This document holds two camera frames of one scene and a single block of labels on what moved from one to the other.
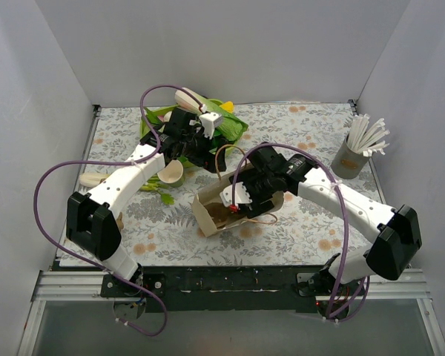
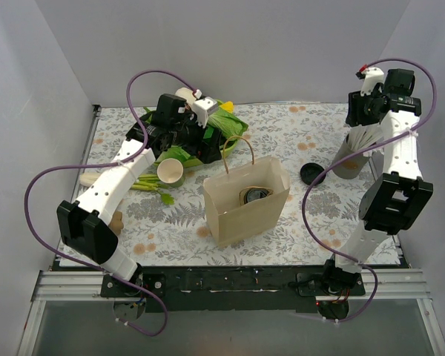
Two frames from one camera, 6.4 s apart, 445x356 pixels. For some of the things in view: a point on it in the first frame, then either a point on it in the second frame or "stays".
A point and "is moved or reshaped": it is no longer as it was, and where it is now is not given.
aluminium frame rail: x=80 y=285 stays
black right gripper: x=257 y=205 to x=356 y=111
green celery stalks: x=151 y=184 stays
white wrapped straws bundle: x=363 y=136 stays
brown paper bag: x=216 y=216 is moved or reshaped
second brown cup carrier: x=119 y=222 stays
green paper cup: x=171 y=173 stays
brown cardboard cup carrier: x=220 y=213 is moved or reshaped
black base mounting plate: x=217 y=289 stays
